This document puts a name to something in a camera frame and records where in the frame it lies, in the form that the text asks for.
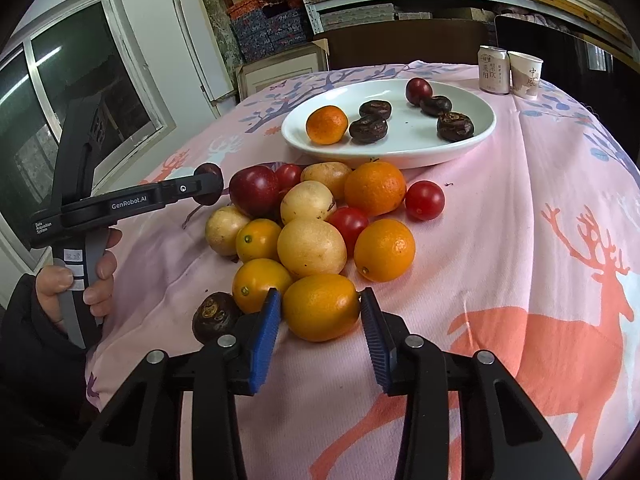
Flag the white oval plate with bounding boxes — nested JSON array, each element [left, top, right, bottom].
[[281, 79, 497, 169]]

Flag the dark red plum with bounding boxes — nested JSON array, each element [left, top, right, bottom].
[[229, 165, 279, 218]]

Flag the pink drink can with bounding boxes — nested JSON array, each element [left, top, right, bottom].
[[477, 46, 510, 94]]

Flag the large orange mandarin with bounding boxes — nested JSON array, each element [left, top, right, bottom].
[[306, 105, 349, 145]]

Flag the blue patterned boxes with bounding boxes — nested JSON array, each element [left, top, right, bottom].
[[231, 2, 309, 63]]

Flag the pink deer tablecloth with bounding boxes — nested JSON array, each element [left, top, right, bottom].
[[86, 62, 639, 479]]

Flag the yellow orange kumquat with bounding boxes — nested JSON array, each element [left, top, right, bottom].
[[282, 274, 360, 342]]

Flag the red cherry tomato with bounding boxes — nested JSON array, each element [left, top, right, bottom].
[[405, 181, 446, 221]]

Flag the white paper cup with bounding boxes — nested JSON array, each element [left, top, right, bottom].
[[508, 51, 544, 101]]

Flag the yellow passion fruit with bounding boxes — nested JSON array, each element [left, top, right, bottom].
[[277, 219, 347, 278]]

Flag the framed picture leaning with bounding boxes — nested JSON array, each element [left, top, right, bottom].
[[236, 39, 330, 101]]

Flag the brown wooden board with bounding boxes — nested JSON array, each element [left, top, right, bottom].
[[319, 18, 495, 70]]

